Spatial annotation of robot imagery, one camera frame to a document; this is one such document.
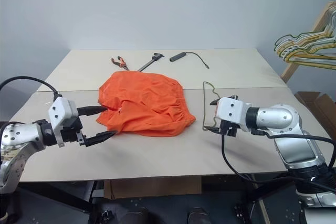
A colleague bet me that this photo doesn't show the black metal caliper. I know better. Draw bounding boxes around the black metal caliper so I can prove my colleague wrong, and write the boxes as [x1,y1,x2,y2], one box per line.
[136,52,165,73]

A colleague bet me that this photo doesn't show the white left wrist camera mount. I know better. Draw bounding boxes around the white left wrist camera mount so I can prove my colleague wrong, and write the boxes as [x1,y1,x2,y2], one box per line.
[48,97,80,148]

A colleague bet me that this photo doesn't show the brown cardboard box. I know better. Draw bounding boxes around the brown cardboard box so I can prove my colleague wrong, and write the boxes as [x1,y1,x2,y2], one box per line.
[293,91,336,141]

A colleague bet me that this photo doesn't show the wooden rack frame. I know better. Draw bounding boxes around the wooden rack frame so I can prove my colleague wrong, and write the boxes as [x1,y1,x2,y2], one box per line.
[280,0,336,83]

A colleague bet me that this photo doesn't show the orange shorts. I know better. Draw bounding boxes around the orange shorts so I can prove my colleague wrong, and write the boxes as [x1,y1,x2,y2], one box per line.
[95,69,197,138]

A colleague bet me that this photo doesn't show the dark rounded shape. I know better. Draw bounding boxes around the dark rounded shape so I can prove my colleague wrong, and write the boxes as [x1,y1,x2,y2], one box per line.
[186,206,211,224]

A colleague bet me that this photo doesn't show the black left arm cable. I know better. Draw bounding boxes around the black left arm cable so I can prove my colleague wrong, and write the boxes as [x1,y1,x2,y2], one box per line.
[0,76,63,99]

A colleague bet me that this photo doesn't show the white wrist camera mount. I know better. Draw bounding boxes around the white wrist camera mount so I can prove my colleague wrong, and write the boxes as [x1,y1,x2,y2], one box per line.
[215,96,254,133]
[48,97,80,148]

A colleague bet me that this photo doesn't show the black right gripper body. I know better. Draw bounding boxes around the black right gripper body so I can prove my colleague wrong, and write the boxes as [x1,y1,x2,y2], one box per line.
[217,120,240,137]

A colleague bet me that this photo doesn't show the cardboard box under table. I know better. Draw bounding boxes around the cardboard box under table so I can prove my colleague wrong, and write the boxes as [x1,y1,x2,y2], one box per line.
[103,175,203,200]

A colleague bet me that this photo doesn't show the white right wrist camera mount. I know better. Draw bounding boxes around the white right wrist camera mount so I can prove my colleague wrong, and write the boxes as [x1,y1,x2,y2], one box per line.
[215,96,254,133]

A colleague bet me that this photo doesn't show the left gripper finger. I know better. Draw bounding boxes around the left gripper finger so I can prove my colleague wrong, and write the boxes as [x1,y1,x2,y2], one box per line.
[84,130,119,147]
[77,105,108,116]

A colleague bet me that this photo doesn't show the bunch of wire hangers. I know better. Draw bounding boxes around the bunch of wire hangers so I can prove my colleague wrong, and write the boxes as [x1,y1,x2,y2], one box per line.
[277,32,336,69]

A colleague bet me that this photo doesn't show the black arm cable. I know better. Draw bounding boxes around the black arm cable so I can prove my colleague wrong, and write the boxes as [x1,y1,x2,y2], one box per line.
[251,128,336,168]
[221,132,336,191]
[0,76,63,99]

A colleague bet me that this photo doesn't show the orange handled pliers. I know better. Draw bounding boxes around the orange handled pliers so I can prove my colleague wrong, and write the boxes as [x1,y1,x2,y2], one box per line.
[110,56,130,72]

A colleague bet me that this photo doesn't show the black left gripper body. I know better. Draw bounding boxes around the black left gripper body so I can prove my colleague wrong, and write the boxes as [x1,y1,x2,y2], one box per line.
[60,116,88,147]

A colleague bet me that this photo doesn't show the black adapter with cable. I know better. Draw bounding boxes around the black adapter with cable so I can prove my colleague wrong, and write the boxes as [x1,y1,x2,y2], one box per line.
[169,50,211,70]

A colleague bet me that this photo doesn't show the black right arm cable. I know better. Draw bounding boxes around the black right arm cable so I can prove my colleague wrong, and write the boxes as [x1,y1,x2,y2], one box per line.
[251,128,336,168]
[221,132,336,191]

